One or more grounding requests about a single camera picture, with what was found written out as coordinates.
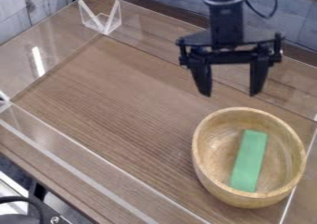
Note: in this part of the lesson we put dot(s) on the clear acrylic enclosure walls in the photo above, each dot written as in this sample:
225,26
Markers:
101,114

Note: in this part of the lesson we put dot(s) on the green rectangular stick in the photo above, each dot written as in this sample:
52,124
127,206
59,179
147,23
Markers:
244,177

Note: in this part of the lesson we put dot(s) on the wooden bowl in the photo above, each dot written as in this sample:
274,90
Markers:
214,150

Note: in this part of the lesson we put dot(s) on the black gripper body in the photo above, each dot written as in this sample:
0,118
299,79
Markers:
197,51

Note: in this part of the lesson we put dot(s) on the clear acrylic corner bracket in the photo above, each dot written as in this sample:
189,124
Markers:
102,22

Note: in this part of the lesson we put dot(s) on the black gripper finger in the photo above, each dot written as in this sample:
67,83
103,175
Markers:
258,73
201,73

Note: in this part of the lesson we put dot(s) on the black table frame bracket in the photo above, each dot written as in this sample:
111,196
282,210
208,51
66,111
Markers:
55,210

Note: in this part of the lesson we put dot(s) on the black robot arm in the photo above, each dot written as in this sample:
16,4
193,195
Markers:
226,43

